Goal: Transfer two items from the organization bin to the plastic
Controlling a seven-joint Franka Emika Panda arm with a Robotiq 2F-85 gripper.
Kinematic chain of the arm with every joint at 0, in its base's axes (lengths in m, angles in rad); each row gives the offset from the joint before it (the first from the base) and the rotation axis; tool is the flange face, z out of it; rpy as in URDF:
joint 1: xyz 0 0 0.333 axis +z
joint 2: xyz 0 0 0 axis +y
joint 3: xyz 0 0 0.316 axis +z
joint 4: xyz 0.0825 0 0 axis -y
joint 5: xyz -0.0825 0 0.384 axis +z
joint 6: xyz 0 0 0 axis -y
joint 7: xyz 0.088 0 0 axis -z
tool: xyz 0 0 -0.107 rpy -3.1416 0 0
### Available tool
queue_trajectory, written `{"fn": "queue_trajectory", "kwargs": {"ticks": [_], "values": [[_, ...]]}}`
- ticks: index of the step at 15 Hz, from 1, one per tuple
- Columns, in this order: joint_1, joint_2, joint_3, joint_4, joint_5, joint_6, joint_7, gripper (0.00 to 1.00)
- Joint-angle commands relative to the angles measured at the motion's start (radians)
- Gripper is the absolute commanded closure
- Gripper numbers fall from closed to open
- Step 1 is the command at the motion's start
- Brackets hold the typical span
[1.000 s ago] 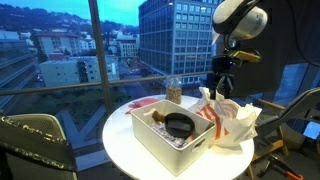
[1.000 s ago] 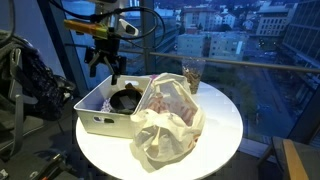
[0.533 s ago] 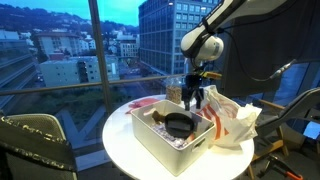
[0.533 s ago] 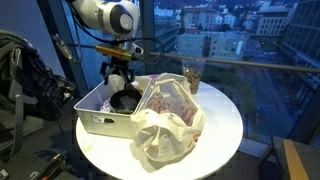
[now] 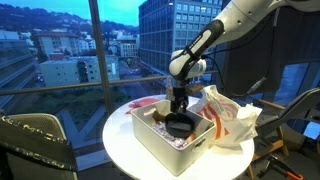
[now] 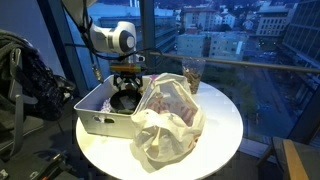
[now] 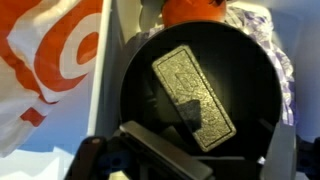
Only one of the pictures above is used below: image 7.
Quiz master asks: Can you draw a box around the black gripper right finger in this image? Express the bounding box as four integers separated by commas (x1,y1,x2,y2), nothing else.
259,121,320,180

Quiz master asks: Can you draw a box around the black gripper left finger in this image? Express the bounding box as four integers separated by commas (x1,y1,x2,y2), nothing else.
64,120,215,180

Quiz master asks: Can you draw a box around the gold foil bar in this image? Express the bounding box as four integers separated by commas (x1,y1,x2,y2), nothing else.
151,44,238,153

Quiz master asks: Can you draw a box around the black frying pan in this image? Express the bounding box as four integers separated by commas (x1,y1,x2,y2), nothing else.
119,20,284,168

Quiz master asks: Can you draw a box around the white plastic organization bin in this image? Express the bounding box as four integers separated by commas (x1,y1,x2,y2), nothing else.
85,0,320,180

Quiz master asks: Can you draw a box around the purple white patterned cloth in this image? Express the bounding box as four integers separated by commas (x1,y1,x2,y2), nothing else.
126,5,298,128

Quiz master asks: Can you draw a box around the orange plush toy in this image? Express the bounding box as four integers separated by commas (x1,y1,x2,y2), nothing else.
161,0,228,28

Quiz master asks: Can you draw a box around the white plastic bag red logo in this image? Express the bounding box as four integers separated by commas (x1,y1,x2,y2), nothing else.
0,0,113,158

